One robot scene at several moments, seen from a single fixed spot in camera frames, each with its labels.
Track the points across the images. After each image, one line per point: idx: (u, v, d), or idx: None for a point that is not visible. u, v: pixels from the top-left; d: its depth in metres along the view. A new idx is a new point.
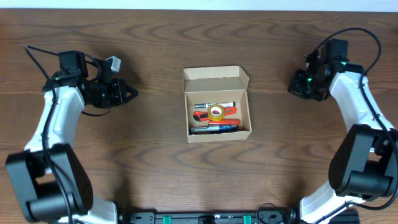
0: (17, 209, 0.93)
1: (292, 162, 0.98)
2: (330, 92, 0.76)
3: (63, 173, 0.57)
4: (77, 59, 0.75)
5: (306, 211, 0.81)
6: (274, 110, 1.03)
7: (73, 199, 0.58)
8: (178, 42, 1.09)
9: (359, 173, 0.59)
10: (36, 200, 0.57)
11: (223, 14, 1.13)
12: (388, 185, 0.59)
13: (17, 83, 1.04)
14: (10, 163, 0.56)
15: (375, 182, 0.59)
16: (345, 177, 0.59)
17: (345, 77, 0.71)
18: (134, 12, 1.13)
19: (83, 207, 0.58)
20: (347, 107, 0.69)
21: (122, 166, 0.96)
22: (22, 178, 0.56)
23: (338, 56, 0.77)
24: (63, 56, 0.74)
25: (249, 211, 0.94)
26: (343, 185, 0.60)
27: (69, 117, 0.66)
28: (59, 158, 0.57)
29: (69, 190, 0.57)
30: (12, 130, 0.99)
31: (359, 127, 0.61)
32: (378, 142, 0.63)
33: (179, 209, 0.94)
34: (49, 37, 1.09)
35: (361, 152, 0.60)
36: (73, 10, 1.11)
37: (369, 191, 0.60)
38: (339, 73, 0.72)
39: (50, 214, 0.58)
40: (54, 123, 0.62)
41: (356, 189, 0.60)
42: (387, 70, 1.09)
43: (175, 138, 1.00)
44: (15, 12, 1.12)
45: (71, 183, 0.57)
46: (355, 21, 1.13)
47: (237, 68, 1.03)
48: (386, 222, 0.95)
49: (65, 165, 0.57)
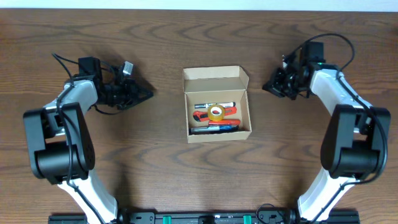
0: (20, 208, 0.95)
1: (292, 162, 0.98)
2: (311, 89, 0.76)
3: (71, 126, 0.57)
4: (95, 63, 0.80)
5: (304, 206, 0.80)
6: (274, 110, 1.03)
7: (76, 156, 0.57)
8: (178, 42, 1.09)
9: (349, 150, 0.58)
10: (43, 156, 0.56)
11: (223, 13, 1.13)
12: (378, 159, 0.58)
13: (17, 83, 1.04)
14: (27, 116, 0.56)
15: (365, 158, 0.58)
16: (336, 157, 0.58)
17: (322, 73, 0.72)
18: (134, 11, 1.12)
19: (86, 166, 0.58)
20: (327, 99, 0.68)
21: (122, 166, 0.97)
22: (34, 131, 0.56)
23: (316, 57, 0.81)
24: (82, 60, 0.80)
25: (249, 211, 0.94)
26: (335, 165, 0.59)
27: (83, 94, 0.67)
28: (69, 113, 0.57)
29: (74, 143, 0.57)
30: (13, 131, 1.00)
31: (342, 106, 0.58)
32: (362, 122, 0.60)
33: (179, 209, 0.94)
34: (49, 37, 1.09)
35: (347, 127, 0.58)
36: (73, 10, 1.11)
37: (360, 168, 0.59)
38: (316, 70, 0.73)
39: (53, 171, 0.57)
40: (70, 96, 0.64)
41: (347, 168, 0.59)
42: (387, 70, 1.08)
43: (174, 138, 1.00)
44: (15, 12, 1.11)
45: (78, 138, 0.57)
46: (355, 20, 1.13)
47: (237, 68, 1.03)
48: (386, 222, 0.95)
49: (75, 121, 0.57)
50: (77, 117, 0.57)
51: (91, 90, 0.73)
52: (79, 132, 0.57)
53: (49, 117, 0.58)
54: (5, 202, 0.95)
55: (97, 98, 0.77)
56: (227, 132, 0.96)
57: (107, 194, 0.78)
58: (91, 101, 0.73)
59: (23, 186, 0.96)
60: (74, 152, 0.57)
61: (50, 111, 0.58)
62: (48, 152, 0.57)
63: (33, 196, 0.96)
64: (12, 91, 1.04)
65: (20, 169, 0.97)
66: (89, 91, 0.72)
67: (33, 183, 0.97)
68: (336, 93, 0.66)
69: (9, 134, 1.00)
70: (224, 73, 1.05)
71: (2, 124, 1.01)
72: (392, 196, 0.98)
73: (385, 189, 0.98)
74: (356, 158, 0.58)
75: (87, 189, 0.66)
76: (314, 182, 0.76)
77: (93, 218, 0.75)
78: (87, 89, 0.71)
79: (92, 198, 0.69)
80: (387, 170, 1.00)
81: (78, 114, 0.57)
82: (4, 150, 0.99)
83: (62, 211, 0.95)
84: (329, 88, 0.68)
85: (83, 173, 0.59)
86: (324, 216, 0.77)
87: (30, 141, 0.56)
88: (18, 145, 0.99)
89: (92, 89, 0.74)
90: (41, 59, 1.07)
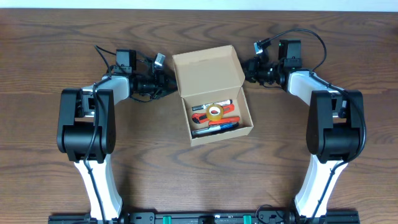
0: (19, 208, 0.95)
1: (292, 162, 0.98)
2: (291, 91, 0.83)
3: (102, 109, 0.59)
4: (130, 57, 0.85)
5: (301, 204, 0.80)
6: (275, 110, 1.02)
7: (99, 139, 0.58)
8: (178, 42, 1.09)
9: (331, 132, 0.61)
10: (66, 135, 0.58)
11: (224, 13, 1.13)
12: (359, 138, 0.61)
13: (17, 83, 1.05)
14: (65, 93, 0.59)
15: (347, 140, 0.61)
16: (320, 140, 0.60)
17: (296, 73, 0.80)
18: (134, 11, 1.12)
19: (107, 150, 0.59)
20: (304, 93, 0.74)
21: (123, 166, 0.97)
22: (69, 107, 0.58)
23: (293, 56, 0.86)
24: (119, 54, 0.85)
25: (249, 211, 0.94)
26: (321, 148, 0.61)
27: (117, 84, 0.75)
28: (103, 98, 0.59)
29: (101, 125, 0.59)
30: (12, 131, 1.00)
31: (318, 92, 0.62)
32: (339, 106, 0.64)
33: (180, 209, 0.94)
34: (49, 37, 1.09)
35: (326, 111, 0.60)
36: (73, 10, 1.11)
37: (344, 149, 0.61)
38: (291, 73, 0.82)
39: (74, 151, 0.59)
40: (105, 85, 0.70)
41: (333, 149, 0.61)
42: (388, 70, 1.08)
43: (175, 138, 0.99)
44: (14, 11, 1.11)
45: (104, 121, 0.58)
46: (356, 21, 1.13)
47: (229, 48, 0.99)
48: (386, 222, 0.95)
49: (107, 104, 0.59)
50: (109, 102, 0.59)
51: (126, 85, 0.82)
52: (108, 116, 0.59)
53: (83, 99, 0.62)
54: (6, 202, 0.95)
55: (129, 94, 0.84)
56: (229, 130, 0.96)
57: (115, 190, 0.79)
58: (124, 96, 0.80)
59: (22, 186, 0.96)
60: (97, 134, 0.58)
61: (86, 93, 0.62)
62: (67, 132, 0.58)
63: (33, 196, 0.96)
64: (12, 91, 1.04)
65: (20, 170, 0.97)
66: (122, 85, 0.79)
67: (33, 184, 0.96)
68: (311, 84, 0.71)
69: (9, 134, 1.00)
70: (216, 53, 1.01)
71: (2, 124, 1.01)
72: (392, 196, 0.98)
73: (385, 189, 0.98)
74: (339, 140, 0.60)
75: (99, 175, 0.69)
76: (306, 176, 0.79)
77: (97, 213, 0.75)
78: (123, 84, 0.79)
79: (101, 187, 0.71)
80: (387, 170, 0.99)
81: (110, 99, 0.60)
82: (3, 150, 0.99)
83: (62, 211, 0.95)
84: (304, 84, 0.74)
85: (101, 157, 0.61)
86: (321, 212, 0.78)
87: (63, 114, 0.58)
88: (18, 145, 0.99)
89: (127, 88, 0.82)
90: (41, 59, 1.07)
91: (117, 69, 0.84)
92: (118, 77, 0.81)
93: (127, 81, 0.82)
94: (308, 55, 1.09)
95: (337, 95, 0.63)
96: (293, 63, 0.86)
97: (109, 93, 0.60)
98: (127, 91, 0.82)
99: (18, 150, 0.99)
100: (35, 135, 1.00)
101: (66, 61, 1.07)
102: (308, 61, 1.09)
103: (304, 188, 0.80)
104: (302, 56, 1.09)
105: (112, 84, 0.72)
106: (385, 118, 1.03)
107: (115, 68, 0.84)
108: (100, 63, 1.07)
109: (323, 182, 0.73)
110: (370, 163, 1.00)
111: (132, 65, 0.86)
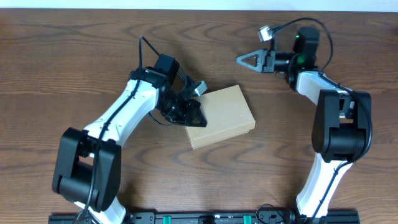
0: (12, 209, 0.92)
1: (293, 162, 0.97)
2: (298, 91, 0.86)
3: (102, 170, 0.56)
4: (172, 66, 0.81)
5: (303, 203, 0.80)
6: (275, 110, 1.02)
7: (95, 196, 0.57)
8: (178, 42, 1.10)
9: (336, 132, 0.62)
10: (65, 180, 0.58)
11: (223, 14, 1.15)
12: (365, 139, 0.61)
13: (16, 81, 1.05)
14: (66, 137, 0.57)
15: (352, 140, 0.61)
16: (325, 139, 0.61)
17: (305, 73, 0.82)
18: (134, 12, 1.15)
19: (102, 207, 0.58)
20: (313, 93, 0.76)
21: (122, 166, 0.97)
22: (68, 156, 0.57)
23: (308, 55, 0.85)
24: (163, 58, 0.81)
25: (249, 211, 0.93)
26: (325, 147, 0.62)
27: (137, 111, 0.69)
28: (105, 158, 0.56)
29: (99, 185, 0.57)
30: (10, 130, 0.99)
31: (326, 91, 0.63)
32: (346, 106, 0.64)
33: (180, 209, 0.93)
34: (50, 37, 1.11)
35: (332, 112, 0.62)
36: (74, 10, 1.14)
37: (349, 150, 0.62)
38: (301, 73, 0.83)
39: (70, 196, 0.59)
40: (119, 118, 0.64)
41: (338, 150, 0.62)
42: (387, 69, 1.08)
43: (175, 138, 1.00)
44: (20, 11, 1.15)
45: (102, 182, 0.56)
46: (353, 21, 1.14)
47: (251, 122, 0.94)
48: (386, 222, 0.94)
49: (107, 166, 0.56)
50: (109, 165, 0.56)
51: (150, 103, 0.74)
52: (107, 180, 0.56)
53: (87, 144, 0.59)
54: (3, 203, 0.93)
55: (155, 106, 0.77)
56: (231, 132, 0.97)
57: (115, 203, 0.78)
58: (147, 111, 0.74)
59: (17, 185, 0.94)
60: (95, 191, 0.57)
61: (92, 139, 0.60)
62: (66, 178, 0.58)
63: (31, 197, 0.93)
64: (13, 91, 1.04)
65: (18, 170, 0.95)
66: (145, 107, 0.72)
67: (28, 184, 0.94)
68: (319, 84, 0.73)
69: (9, 134, 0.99)
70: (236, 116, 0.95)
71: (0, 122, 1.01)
72: (391, 196, 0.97)
73: (385, 188, 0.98)
74: (344, 140, 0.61)
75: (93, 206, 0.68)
76: (310, 176, 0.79)
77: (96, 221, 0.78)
78: (148, 102, 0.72)
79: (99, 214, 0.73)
80: (386, 169, 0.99)
81: (112, 162, 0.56)
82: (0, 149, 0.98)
83: (60, 211, 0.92)
84: (313, 83, 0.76)
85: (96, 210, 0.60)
86: (322, 211, 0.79)
87: (62, 160, 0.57)
88: (16, 145, 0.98)
89: (154, 101, 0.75)
90: (42, 58, 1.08)
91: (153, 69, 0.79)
92: (145, 89, 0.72)
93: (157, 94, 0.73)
94: None
95: (346, 95, 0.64)
96: (307, 61, 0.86)
97: (114, 154, 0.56)
98: (155, 102, 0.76)
99: (16, 149, 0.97)
100: (32, 134, 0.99)
101: (66, 60, 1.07)
102: None
103: (306, 188, 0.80)
104: None
105: (130, 114, 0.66)
106: (384, 118, 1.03)
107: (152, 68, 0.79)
108: (100, 62, 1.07)
109: (325, 182, 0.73)
110: (369, 163, 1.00)
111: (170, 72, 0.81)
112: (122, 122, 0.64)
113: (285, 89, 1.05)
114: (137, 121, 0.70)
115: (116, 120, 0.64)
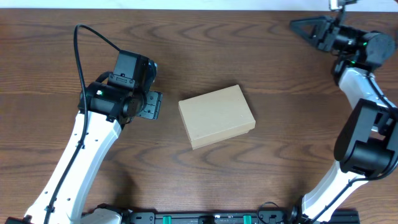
0: (9, 209, 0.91)
1: (293, 162, 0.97)
2: (339, 85, 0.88)
3: None
4: (135, 70, 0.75)
5: (306, 204, 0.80)
6: (275, 110, 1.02)
7: None
8: (178, 42, 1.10)
9: (363, 144, 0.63)
10: None
11: (223, 14, 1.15)
12: (390, 159, 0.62)
13: (15, 81, 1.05)
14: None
15: (375, 155, 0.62)
16: (349, 149, 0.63)
17: (353, 70, 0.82)
18: (134, 11, 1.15)
19: None
20: (354, 95, 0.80)
21: (122, 166, 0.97)
22: None
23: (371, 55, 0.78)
24: (124, 60, 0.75)
25: (249, 211, 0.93)
26: (347, 156, 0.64)
27: (89, 165, 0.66)
28: None
29: None
30: (9, 129, 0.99)
31: (365, 101, 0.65)
32: (382, 121, 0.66)
33: (180, 209, 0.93)
34: (50, 37, 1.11)
35: (364, 124, 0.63)
36: (75, 10, 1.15)
37: (369, 165, 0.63)
38: (348, 68, 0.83)
39: None
40: (63, 189, 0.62)
41: (358, 162, 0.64)
42: (388, 69, 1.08)
43: (175, 138, 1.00)
44: (20, 11, 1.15)
45: None
46: (354, 21, 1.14)
47: (253, 122, 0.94)
48: (386, 222, 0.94)
49: None
50: None
51: (111, 137, 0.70)
52: None
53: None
54: None
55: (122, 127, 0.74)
56: (232, 132, 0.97)
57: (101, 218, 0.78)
58: (109, 144, 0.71)
59: (14, 185, 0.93)
60: None
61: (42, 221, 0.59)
62: None
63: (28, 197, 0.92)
64: (13, 91, 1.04)
65: (17, 170, 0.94)
66: (100, 150, 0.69)
67: (26, 183, 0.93)
68: (362, 89, 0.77)
69: (7, 133, 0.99)
70: (234, 118, 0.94)
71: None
72: (391, 196, 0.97)
73: (384, 189, 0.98)
74: (366, 153, 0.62)
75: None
76: (322, 181, 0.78)
77: None
78: (104, 144, 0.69)
79: None
80: None
81: None
82: None
83: None
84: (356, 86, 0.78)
85: None
86: (327, 215, 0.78)
87: None
88: (15, 145, 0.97)
89: (115, 132, 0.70)
90: (41, 59, 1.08)
91: (114, 78, 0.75)
92: (100, 125, 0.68)
93: (112, 128, 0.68)
94: (307, 55, 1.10)
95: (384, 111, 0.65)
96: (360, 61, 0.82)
97: None
98: (117, 132, 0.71)
99: (14, 149, 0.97)
100: (31, 134, 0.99)
101: (66, 60, 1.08)
102: (308, 61, 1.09)
103: (315, 191, 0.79)
104: (301, 56, 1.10)
105: (79, 178, 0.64)
106: None
107: (112, 76, 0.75)
108: (100, 61, 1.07)
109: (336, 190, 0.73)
110: None
111: (134, 77, 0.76)
112: (67, 195, 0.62)
113: (285, 89, 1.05)
114: (93, 170, 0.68)
115: (63, 193, 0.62)
